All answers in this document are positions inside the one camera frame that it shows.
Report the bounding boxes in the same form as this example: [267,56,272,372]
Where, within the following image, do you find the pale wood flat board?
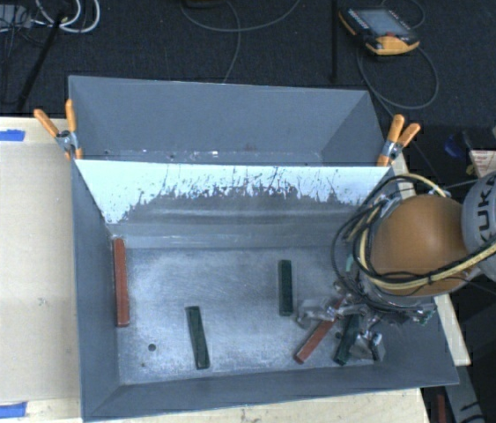
[0,141,83,405]

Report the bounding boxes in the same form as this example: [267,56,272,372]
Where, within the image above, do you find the red-brown flat block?
[293,297,346,366]
[112,236,131,328]

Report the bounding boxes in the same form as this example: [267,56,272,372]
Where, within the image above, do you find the grey metal bin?
[67,75,461,422]

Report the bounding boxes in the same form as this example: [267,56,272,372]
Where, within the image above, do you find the dark green flat block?
[277,259,295,317]
[184,305,211,371]
[332,313,362,367]

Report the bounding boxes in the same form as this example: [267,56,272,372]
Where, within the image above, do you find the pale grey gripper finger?
[295,298,344,330]
[351,329,387,363]

